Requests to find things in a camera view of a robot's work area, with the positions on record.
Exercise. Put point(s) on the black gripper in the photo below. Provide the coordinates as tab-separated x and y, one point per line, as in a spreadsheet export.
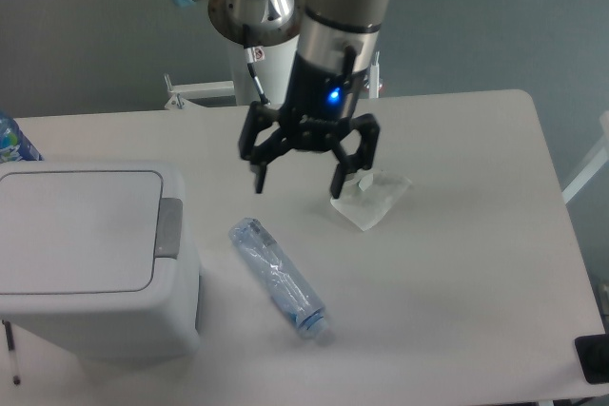
316	98

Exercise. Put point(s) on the white push-button trash can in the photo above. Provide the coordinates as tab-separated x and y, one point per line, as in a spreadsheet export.
97	258

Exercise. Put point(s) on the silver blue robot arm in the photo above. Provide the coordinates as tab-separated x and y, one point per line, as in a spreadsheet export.
335	43

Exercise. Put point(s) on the crumpled white paper wrapper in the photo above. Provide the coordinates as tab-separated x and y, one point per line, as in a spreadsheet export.
368	195

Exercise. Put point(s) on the crushed clear plastic bottle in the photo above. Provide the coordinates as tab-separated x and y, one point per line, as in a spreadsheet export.
282	280

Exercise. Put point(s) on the blue labelled drink bottle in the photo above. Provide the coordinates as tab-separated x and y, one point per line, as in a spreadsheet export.
15	145

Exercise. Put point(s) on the black device at table edge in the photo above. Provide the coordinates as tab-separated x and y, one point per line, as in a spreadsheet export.
592	351

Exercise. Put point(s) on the black white pen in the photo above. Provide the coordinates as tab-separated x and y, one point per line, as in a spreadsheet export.
14	368

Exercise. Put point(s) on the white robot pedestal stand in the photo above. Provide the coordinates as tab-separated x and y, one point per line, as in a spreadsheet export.
239	90

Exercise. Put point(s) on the white frame at right edge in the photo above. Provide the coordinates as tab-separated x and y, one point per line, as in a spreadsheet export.
592	162

